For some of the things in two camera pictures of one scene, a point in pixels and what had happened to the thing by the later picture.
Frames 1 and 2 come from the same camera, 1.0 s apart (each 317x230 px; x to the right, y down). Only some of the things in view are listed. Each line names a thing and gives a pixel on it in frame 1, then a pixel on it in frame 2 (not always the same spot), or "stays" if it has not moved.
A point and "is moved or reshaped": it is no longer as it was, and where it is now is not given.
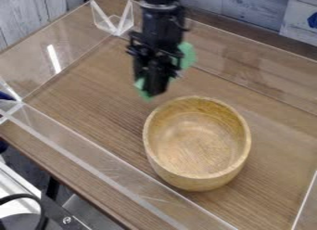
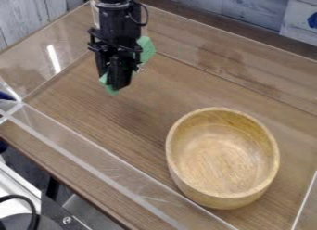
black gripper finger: [158, 74] -> [120, 70]
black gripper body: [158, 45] -> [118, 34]
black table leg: [52, 189] stays
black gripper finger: [142, 64] -> [103, 58]
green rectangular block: [189, 62] -> [147, 55]
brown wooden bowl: [197, 141] is moved or reshaped
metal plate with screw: [60, 217] stays
